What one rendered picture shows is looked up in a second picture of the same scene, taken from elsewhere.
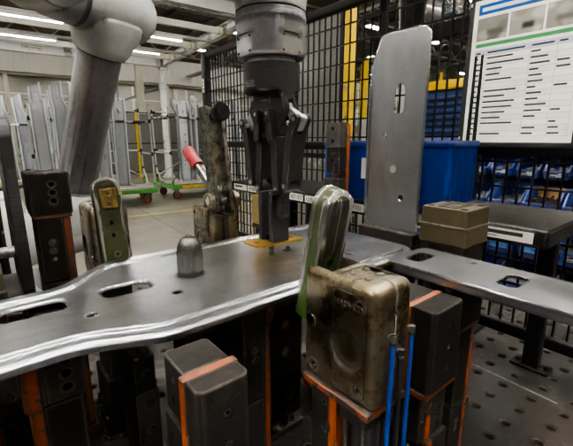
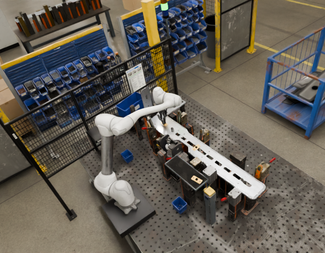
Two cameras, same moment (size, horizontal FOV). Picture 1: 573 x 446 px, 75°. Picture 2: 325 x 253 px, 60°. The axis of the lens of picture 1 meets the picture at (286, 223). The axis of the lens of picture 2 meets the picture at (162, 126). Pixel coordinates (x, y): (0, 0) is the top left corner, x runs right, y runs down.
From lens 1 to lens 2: 284 cm
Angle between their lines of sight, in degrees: 76
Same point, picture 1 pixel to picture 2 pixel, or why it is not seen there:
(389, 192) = not seen: hidden behind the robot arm
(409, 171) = (150, 104)
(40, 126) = not seen: outside the picture
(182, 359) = (189, 127)
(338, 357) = (184, 120)
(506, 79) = (134, 81)
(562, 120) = (144, 82)
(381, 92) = (143, 97)
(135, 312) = (183, 131)
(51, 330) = (187, 135)
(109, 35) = not seen: hidden behind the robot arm
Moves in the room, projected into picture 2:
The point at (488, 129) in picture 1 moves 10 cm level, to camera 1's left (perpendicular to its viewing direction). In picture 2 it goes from (135, 89) to (134, 94)
